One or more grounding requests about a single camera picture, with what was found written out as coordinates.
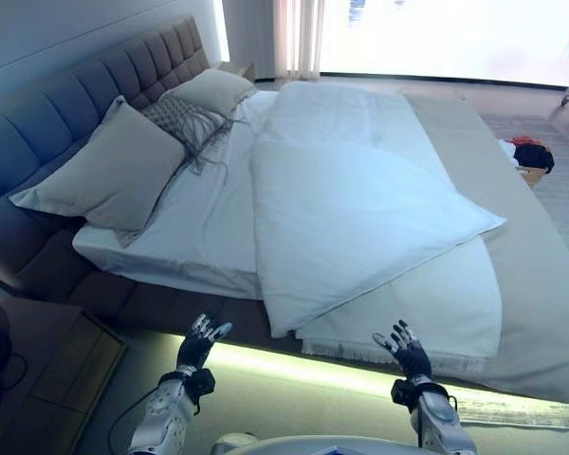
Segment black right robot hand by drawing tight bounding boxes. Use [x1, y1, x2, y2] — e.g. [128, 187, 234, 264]
[372, 319, 432, 381]

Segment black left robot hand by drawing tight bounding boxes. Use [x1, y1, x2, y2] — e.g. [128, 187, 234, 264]
[175, 310, 233, 375]

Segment white duvet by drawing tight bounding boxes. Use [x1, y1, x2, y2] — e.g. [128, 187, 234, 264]
[248, 80, 508, 340]

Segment grey robot torso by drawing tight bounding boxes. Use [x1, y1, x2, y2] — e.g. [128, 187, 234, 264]
[211, 433, 423, 455]

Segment beige bedspread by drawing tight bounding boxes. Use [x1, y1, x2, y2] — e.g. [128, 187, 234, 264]
[402, 92, 569, 416]

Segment wooden nightstand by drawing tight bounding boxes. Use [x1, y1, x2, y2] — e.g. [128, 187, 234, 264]
[0, 296, 127, 413]
[217, 60, 256, 82]

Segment beige pillow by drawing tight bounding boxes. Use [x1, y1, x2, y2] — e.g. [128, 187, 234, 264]
[8, 94, 187, 247]
[168, 68, 257, 118]

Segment grey knitted fringed cushion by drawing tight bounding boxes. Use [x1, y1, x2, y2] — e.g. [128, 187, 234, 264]
[139, 94, 252, 186]

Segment black and red clothes pile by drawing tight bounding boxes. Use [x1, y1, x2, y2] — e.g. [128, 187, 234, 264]
[500, 136, 556, 173]

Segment sheer white curtain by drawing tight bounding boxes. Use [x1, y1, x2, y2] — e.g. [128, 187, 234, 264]
[269, 0, 326, 80]

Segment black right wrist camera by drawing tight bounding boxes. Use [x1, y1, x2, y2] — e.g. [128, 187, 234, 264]
[391, 378, 421, 407]

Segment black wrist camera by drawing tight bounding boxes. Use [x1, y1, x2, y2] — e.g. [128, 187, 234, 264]
[187, 369, 217, 397]
[391, 378, 421, 407]

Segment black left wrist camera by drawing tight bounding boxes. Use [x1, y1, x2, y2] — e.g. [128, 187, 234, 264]
[187, 369, 217, 397]

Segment brown upholstered bed frame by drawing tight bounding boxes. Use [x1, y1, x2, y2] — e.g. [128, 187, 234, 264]
[0, 208, 312, 352]

